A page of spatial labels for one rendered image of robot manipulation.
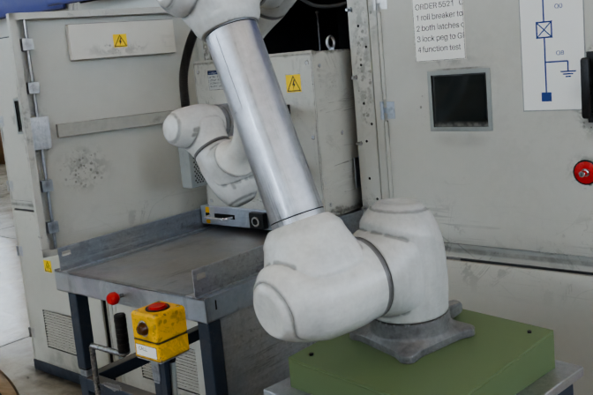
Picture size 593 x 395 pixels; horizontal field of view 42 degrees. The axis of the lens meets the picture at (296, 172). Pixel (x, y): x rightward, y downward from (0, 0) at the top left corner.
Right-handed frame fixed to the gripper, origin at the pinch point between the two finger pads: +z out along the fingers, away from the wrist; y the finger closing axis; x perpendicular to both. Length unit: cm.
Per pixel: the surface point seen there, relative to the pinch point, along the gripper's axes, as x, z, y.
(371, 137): -10.1, 16.8, 19.3
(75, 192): -21, -29, -63
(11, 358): -123, 18, -213
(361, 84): 5.5, 16.8, 17.0
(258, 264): -36.1, -29.5, 13.8
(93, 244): -33, -39, -41
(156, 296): -40, -51, 0
